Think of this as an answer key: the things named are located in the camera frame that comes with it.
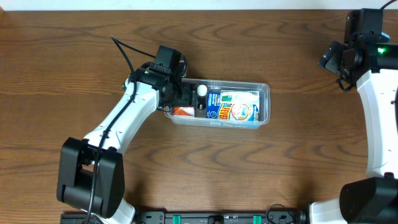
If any red packet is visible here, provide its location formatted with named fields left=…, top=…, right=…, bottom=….
left=173, top=106, right=195, bottom=117

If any black bottle white cap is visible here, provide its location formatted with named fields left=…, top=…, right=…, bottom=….
left=195, top=85, right=208, bottom=118

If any blue KoolFever box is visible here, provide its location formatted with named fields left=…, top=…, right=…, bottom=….
left=206, top=92, right=260, bottom=121

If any white toothpaste box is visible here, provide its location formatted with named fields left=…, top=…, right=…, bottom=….
left=220, top=90, right=260, bottom=105

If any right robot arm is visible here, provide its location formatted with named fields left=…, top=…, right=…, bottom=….
left=297, top=8, right=397, bottom=223

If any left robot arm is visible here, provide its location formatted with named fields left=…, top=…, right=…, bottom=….
left=57, top=45, right=196, bottom=223

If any clear plastic container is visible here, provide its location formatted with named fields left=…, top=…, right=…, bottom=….
left=165, top=78, right=271, bottom=129

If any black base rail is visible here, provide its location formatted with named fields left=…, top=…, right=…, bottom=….
left=60, top=210, right=312, bottom=224

